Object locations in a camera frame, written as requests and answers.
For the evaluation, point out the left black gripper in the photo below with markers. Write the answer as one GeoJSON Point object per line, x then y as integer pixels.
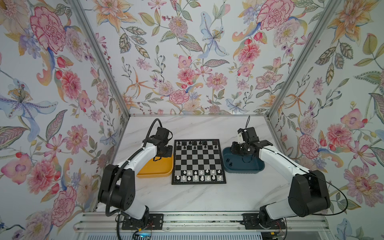
{"type": "Point", "coordinates": [169, 153]}

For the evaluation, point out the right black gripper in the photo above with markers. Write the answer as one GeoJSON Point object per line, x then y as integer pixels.
{"type": "Point", "coordinates": [234, 145]}

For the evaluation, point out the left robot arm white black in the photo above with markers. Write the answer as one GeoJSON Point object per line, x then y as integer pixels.
{"type": "Point", "coordinates": [118, 187]}

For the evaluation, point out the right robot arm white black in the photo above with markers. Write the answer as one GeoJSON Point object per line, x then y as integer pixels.
{"type": "Point", "coordinates": [308, 189]}

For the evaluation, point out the black chess pieces in tray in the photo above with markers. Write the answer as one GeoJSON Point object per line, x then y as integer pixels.
{"type": "Point", "coordinates": [228, 161]}

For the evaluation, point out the black chess pieces on board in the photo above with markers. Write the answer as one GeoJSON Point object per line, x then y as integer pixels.
{"type": "Point", "coordinates": [196, 144]}

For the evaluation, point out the black white chess board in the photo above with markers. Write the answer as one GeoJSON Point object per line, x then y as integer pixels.
{"type": "Point", "coordinates": [198, 160]}

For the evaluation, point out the white chess pieces on board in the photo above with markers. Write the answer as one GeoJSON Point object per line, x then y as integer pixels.
{"type": "Point", "coordinates": [199, 176]}

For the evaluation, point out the dark teal plastic tray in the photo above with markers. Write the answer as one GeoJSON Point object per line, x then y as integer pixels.
{"type": "Point", "coordinates": [242, 164]}

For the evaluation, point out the yellow plastic tray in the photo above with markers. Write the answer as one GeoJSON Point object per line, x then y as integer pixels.
{"type": "Point", "coordinates": [161, 167]}

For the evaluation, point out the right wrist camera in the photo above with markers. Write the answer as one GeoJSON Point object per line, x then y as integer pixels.
{"type": "Point", "coordinates": [247, 135]}

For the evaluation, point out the left aluminium corner post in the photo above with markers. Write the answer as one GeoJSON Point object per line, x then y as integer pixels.
{"type": "Point", "coordinates": [84, 22]}

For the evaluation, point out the aluminium corner post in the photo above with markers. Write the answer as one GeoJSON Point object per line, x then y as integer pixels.
{"type": "Point", "coordinates": [304, 54]}
{"type": "Point", "coordinates": [84, 22]}

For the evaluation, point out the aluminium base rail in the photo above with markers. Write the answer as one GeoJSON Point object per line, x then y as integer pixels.
{"type": "Point", "coordinates": [173, 222]}

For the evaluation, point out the right aluminium corner post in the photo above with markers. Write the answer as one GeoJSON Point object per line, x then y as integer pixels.
{"type": "Point", "coordinates": [304, 54]}

